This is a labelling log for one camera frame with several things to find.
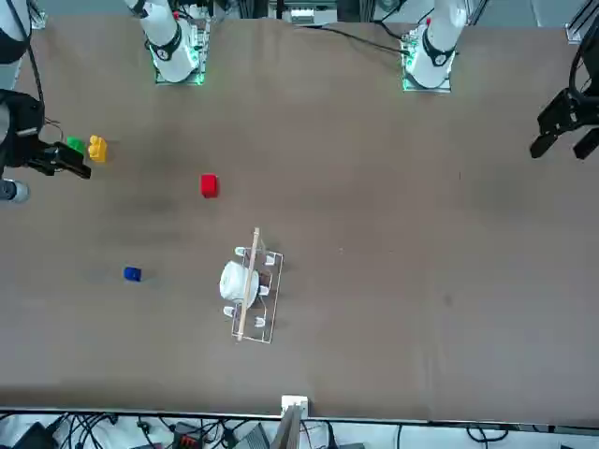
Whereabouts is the black cable on table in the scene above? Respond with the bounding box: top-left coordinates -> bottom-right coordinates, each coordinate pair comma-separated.
293,23 -> 409,56

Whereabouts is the white cup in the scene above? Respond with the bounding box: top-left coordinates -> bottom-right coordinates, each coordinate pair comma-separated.
218,259 -> 261,311

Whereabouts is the black power adapter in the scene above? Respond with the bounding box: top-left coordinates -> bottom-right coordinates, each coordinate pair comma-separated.
8,420 -> 60,449

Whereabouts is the aluminium profile post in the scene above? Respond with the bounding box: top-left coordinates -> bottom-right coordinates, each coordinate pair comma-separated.
270,404 -> 306,449

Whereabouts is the red wooden cube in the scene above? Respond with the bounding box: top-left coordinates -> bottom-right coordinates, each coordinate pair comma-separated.
199,173 -> 221,200

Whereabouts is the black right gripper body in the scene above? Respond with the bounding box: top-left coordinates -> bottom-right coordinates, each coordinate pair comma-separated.
0,90 -> 51,168

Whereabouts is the white bracket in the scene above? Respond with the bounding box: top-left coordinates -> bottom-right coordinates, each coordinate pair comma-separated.
280,394 -> 311,418

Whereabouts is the white wire cup rack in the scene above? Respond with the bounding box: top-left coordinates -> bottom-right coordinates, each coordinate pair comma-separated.
228,226 -> 285,346

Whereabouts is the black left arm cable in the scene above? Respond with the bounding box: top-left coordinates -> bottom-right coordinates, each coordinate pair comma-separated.
567,30 -> 599,102

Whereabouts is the yellow toy brick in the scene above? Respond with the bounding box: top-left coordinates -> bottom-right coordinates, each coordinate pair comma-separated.
87,134 -> 110,165

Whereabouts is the white power strip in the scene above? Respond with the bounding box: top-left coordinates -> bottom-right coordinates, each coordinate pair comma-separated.
289,7 -> 320,25

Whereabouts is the red and black device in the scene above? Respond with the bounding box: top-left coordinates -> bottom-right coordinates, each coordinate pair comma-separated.
171,422 -> 203,449

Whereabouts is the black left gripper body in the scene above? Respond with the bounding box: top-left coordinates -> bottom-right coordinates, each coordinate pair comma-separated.
536,87 -> 599,138

